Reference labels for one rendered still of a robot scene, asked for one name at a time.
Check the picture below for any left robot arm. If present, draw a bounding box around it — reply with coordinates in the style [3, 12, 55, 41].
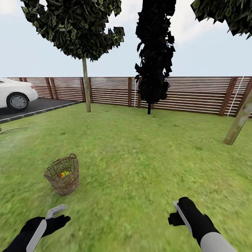
[2, 158, 77, 252]

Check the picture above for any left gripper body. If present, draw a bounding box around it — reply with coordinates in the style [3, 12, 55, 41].
[47, 215, 65, 235]

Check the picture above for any easter egg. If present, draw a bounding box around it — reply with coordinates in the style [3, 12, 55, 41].
[59, 171, 71, 177]

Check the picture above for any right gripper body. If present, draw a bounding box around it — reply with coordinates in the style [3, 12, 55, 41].
[170, 211, 185, 226]

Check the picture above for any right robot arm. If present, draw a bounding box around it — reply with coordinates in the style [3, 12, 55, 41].
[168, 197, 237, 252]

